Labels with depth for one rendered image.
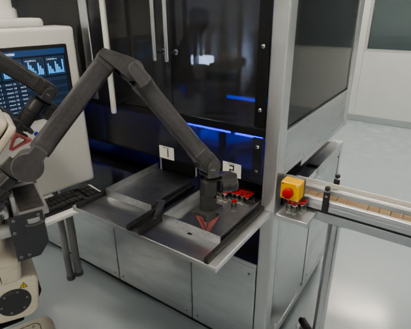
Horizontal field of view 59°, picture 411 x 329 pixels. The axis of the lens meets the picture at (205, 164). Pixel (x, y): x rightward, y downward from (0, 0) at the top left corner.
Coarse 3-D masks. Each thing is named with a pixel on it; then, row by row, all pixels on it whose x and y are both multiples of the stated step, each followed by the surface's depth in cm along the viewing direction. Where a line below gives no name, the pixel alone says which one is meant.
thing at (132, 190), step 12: (144, 168) 174; (156, 168) 181; (132, 180) 168; (144, 180) 170; (156, 180) 170; (168, 180) 170; (180, 180) 169; (192, 180) 163; (108, 192) 155; (120, 192) 159; (132, 192) 159; (144, 192) 159; (156, 192) 159; (168, 192) 159; (132, 204) 149; (144, 204) 144; (156, 204) 145
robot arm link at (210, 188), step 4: (220, 176) 121; (200, 180) 120; (204, 180) 120; (208, 180) 119; (212, 180) 119; (216, 180) 119; (220, 180) 120; (200, 184) 120; (204, 184) 118; (208, 184) 118; (212, 184) 118; (216, 184) 119; (220, 184) 121; (200, 188) 121; (204, 188) 119; (208, 188) 118; (212, 188) 119; (216, 188) 120; (220, 188) 121; (200, 192) 121; (204, 192) 119; (208, 192) 119; (212, 192) 119; (216, 192) 120
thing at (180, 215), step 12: (180, 204) 144; (192, 204) 149; (228, 204) 149; (252, 204) 148; (168, 216) 134; (180, 216) 140; (192, 216) 140; (228, 216) 140; (240, 216) 140; (180, 228) 133; (192, 228) 129; (216, 228) 132; (228, 228) 127; (216, 240) 124
